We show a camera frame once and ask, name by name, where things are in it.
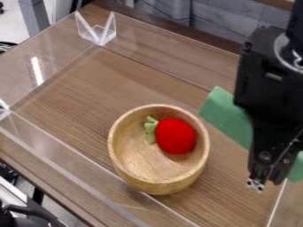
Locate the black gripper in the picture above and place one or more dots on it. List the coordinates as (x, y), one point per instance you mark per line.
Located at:
(269, 92)

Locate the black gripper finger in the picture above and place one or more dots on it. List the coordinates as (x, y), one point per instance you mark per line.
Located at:
(261, 167)
(289, 162)

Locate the green rectangular block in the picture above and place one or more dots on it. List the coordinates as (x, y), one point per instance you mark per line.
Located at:
(228, 117)

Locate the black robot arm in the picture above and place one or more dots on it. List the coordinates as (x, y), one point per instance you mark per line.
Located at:
(296, 20)

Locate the brown wooden bowl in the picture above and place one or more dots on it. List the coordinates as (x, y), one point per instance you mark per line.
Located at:
(146, 167)

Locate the small light green stick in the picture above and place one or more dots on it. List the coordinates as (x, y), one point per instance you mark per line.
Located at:
(150, 127)

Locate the red plush ball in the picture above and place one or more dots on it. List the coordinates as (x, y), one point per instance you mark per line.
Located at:
(176, 136)

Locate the grey table leg post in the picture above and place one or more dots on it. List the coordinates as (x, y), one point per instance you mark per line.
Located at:
(35, 15)

